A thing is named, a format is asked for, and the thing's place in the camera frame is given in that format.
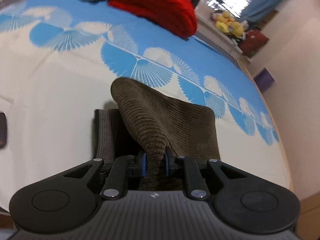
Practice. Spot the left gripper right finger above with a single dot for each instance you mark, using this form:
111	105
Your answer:
187	171

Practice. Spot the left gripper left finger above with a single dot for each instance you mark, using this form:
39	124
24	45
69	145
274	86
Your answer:
124	174

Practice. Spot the dark brown corduroy pants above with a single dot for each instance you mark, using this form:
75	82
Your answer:
147	121

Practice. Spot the purple bag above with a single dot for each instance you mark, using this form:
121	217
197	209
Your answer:
264	80

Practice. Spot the black smartphone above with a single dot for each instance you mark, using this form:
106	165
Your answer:
3	130

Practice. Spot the blue white patterned bedsheet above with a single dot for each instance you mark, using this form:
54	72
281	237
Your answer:
59	59

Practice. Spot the yellow plush toys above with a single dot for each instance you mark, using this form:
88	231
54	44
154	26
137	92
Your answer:
226	24

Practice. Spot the red folded blanket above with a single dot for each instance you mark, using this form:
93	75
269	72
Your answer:
177	16

